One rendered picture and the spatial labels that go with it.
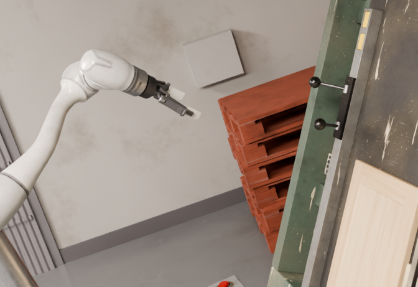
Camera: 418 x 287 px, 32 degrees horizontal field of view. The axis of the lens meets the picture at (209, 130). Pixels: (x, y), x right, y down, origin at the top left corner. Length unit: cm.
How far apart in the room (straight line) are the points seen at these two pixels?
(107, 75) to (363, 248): 92
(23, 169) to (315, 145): 104
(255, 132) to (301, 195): 204
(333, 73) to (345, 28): 16
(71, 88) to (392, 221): 105
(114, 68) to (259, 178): 263
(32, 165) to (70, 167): 366
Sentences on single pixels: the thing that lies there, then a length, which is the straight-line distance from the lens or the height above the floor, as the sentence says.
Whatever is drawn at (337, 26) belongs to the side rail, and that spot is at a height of 166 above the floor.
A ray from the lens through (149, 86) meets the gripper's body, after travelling 234.
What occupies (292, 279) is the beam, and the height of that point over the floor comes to 89.
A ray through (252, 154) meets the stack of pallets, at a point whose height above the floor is 69.
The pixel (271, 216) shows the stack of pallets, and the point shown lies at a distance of 482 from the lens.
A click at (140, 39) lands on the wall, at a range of 557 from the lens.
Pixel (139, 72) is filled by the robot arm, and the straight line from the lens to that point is 232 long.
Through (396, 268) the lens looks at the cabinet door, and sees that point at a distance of 207.
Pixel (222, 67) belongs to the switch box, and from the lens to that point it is 554.
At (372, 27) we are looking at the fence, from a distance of 238.
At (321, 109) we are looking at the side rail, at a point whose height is 141.
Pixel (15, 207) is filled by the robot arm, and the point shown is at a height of 157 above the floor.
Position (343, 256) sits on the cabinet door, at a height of 106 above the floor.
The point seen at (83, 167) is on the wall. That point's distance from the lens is 576.
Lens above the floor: 211
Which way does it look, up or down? 15 degrees down
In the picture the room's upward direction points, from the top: 18 degrees counter-clockwise
